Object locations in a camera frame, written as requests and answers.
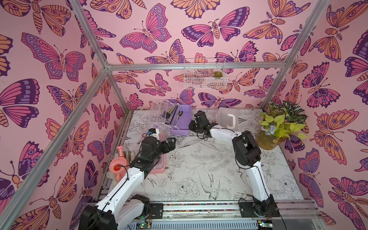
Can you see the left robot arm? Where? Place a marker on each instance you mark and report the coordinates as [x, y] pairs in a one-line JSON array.
[[119, 208]]

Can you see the pink toolbox clear lid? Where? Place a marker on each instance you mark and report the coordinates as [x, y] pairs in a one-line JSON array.
[[160, 164]]

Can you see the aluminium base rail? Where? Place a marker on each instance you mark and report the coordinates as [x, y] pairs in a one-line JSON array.
[[223, 215]]

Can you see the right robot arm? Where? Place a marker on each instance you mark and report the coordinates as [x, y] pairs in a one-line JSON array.
[[247, 157]]

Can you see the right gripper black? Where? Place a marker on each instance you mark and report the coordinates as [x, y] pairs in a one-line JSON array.
[[194, 125]]

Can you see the pink watering can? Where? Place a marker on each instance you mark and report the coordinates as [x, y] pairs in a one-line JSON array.
[[119, 165]]

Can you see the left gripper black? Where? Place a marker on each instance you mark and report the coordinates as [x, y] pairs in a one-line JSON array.
[[171, 146]]

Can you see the black tools in purple box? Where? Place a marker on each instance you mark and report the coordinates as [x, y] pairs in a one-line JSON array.
[[169, 115]]

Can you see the purple toolbox clear lid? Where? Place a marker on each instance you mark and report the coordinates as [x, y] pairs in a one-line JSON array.
[[179, 125]]

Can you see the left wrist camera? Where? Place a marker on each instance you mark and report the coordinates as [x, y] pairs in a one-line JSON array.
[[154, 132]]

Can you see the potted green plant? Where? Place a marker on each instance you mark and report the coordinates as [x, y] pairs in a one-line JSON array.
[[285, 122]]

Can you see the white wire basket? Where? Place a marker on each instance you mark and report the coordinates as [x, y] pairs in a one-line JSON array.
[[200, 76]]

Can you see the white toolbox clear lid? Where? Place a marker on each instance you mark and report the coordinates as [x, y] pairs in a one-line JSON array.
[[228, 118]]

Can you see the small succulent in basket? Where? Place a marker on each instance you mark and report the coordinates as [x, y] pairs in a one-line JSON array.
[[217, 74]]

